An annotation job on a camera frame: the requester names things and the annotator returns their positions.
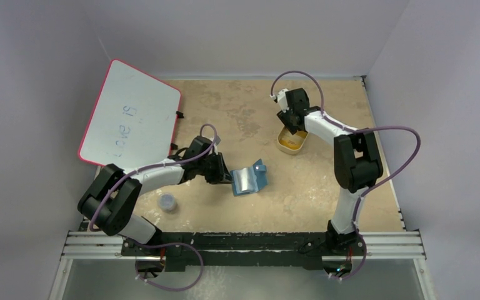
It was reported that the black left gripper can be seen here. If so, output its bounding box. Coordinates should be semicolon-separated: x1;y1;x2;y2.
197;152;233;185

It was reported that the blue leather card holder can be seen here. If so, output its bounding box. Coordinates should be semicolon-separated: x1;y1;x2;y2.
230;159;268;196

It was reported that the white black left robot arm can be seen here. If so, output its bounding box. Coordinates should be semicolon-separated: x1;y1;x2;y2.
77;136;233;256

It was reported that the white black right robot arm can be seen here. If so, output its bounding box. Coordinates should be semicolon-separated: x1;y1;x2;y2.
272;88;383;254

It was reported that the cream oval card tray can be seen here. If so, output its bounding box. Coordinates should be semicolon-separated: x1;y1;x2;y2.
276;127;308;155

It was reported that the pink framed whiteboard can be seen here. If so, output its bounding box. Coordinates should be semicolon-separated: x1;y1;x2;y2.
77;59;181;169

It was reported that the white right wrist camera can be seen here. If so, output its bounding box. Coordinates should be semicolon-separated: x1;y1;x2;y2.
270;88;289;113

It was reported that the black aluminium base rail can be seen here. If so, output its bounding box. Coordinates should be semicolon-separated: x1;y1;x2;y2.
62;231;426;274

